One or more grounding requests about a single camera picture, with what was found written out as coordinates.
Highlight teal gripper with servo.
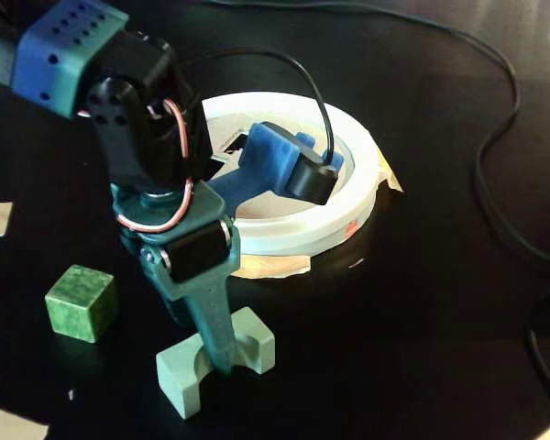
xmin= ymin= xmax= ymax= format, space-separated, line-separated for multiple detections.
xmin=112 ymin=182 xmax=242 ymax=378

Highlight light green U-shaped block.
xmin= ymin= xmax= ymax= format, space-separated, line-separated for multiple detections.
xmin=155 ymin=306 xmax=276 ymax=421

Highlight dark green cube block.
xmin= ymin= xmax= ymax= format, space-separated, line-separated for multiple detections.
xmin=44 ymin=264 xmax=119 ymax=344

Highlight long beige masking tape strip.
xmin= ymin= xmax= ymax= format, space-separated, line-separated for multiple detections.
xmin=231 ymin=254 xmax=313 ymax=280

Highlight short beige masking tape strip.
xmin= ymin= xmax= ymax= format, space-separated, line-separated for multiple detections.
xmin=375 ymin=150 xmax=405 ymax=193

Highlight white round sorter ring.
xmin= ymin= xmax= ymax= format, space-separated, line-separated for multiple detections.
xmin=200 ymin=91 xmax=381 ymax=258

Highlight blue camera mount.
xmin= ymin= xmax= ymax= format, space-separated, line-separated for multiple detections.
xmin=208 ymin=121 xmax=345 ymax=203

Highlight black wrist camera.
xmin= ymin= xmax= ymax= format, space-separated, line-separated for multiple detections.
xmin=286 ymin=150 xmax=340 ymax=206

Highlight red and white servo wires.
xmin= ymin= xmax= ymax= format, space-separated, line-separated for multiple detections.
xmin=116 ymin=98 xmax=196 ymax=235

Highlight thin black camera cable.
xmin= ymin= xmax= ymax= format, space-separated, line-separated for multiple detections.
xmin=178 ymin=48 xmax=338 ymax=166

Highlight looped black cable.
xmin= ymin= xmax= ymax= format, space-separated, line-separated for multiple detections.
xmin=525 ymin=283 xmax=550 ymax=427

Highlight long black cable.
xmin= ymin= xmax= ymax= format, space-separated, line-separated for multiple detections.
xmin=201 ymin=0 xmax=550 ymax=265

